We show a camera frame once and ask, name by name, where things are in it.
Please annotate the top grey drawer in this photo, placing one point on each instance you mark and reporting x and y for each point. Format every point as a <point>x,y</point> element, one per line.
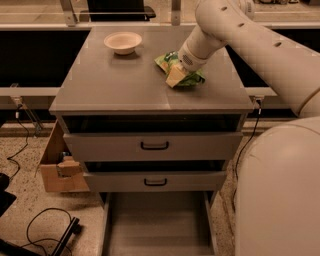
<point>116,147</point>

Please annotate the black stand leg left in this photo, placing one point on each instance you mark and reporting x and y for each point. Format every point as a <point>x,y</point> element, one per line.
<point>10,249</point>

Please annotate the brown cardboard box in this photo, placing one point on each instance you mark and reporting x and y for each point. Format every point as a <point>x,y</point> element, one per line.
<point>59,171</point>

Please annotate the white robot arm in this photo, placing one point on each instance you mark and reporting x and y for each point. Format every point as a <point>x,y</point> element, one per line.
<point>278,189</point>

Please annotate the black office chair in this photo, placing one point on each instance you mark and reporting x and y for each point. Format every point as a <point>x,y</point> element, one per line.
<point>116,10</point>

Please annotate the grey drawer cabinet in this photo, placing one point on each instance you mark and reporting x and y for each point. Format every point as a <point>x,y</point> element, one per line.
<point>107,93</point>

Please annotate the white paper bowl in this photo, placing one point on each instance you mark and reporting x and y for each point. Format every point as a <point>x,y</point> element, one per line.
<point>123,43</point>

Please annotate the black object left edge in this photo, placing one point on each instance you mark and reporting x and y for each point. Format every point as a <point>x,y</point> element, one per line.
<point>6,198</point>

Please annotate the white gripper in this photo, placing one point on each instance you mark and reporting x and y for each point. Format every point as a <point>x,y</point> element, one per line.
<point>190,61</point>

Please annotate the bottom grey drawer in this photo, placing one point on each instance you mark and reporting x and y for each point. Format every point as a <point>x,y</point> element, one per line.
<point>158,224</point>

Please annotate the middle grey drawer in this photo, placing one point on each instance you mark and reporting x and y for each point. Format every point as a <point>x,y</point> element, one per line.
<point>155,181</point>

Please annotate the green rice chip bag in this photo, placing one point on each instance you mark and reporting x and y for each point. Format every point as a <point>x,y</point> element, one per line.
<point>167,60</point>

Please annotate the grey drawer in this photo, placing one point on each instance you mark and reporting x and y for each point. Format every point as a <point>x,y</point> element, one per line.
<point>158,224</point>
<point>155,181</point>
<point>116,147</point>

